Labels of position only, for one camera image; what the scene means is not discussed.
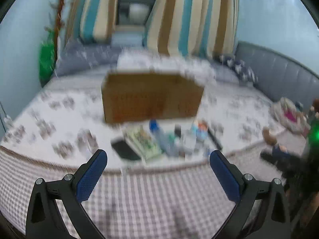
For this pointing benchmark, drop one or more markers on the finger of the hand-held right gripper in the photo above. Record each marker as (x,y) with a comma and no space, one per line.
(274,158)

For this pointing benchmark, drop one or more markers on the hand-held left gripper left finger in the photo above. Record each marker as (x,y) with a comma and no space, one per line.
(91,176)

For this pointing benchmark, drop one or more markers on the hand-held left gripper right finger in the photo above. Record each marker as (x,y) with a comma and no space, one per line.
(225,176)

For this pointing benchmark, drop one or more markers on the black remote control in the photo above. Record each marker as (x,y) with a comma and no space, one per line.
(215,139)

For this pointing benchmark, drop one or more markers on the black smartphone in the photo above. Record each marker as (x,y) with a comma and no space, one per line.
(125,149)

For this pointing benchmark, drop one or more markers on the clear plastic bag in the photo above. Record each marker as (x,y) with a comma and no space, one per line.
(189,142)

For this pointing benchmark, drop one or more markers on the orange and blue packet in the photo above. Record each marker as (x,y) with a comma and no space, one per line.
(200,130)

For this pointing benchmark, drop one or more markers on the green patterned book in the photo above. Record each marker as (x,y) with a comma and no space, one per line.
(143,142)

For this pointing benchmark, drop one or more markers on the red and black lighter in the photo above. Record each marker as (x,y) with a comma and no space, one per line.
(177,131)

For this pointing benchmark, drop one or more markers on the green and white tube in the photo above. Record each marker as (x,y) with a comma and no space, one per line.
(172,137)

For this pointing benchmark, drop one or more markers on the blue cap water bottle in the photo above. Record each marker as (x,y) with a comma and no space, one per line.
(163,139)

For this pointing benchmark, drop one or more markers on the printed cardboard box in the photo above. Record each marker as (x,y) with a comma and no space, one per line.
(149,99)

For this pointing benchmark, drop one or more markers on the brown haired doll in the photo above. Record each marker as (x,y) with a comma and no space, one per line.
(269,135)

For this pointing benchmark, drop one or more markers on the pink patterned pouch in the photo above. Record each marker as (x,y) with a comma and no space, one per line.
(290,115)

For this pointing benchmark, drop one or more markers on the grey padded headboard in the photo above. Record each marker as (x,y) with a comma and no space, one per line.
(281,72)

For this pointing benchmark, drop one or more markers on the navy star pillow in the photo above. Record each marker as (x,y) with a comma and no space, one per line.
(240,67)

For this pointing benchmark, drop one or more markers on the grey star line pillow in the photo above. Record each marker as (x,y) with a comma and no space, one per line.
(87,57)

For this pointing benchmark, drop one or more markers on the green shopping bag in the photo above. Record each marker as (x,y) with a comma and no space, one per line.
(46,59)

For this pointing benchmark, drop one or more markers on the folded floral quilt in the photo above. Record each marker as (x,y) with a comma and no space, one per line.
(162,62)

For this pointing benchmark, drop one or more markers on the striped curtain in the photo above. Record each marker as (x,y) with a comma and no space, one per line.
(192,17)
(94,10)

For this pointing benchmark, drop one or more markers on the wooden coat rack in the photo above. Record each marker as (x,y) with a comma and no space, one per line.
(59,12)

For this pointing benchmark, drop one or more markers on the window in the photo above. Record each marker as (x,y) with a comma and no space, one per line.
(134,7)

